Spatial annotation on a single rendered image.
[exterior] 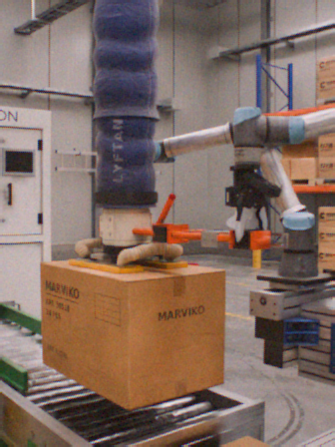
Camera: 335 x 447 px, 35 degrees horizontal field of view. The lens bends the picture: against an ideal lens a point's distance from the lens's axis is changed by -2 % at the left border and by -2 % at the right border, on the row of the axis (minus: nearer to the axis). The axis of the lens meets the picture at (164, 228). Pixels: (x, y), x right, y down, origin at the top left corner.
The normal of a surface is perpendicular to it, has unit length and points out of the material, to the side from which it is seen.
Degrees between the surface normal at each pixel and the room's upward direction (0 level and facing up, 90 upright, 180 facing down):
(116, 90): 96
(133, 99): 102
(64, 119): 90
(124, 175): 75
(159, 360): 90
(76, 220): 90
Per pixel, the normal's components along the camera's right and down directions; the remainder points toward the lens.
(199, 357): 0.61, 0.04
